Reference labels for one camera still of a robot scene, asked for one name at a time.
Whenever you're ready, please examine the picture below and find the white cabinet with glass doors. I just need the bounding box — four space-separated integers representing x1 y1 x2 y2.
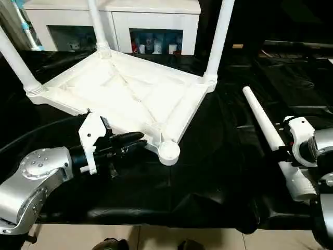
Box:
23 0 201 56

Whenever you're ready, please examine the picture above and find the white teal mop handle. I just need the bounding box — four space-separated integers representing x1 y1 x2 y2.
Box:
12 0 41 51

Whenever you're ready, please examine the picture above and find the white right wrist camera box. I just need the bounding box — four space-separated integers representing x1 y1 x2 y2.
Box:
283 116 316 168

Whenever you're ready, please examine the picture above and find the black work mat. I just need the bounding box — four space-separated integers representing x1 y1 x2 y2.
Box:
0 31 333 235

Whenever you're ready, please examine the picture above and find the white plastic table leg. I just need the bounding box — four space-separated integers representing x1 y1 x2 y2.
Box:
86 0 113 59
0 27 44 97
242 85 318 203
203 0 236 92

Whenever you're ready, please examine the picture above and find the white plastic table top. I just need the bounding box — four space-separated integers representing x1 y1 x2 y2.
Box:
25 48 218 167

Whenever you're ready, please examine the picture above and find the black metal bar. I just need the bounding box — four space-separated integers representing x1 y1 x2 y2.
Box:
262 40 333 52

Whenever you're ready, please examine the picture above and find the black left wrist camera cable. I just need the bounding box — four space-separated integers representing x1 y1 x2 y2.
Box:
0 115 88 156

